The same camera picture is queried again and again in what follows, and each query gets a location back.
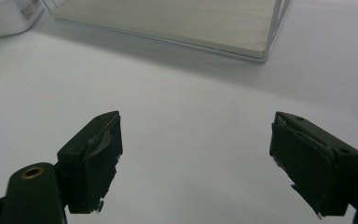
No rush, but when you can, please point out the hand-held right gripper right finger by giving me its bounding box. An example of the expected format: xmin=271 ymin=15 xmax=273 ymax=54
xmin=269 ymin=111 xmax=358 ymax=217

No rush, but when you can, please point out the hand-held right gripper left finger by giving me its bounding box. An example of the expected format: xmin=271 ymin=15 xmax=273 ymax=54
xmin=57 ymin=110 xmax=124 ymax=215

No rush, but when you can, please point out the white plastic container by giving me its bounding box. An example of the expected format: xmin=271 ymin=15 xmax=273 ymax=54
xmin=0 ymin=0 xmax=46 ymax=40

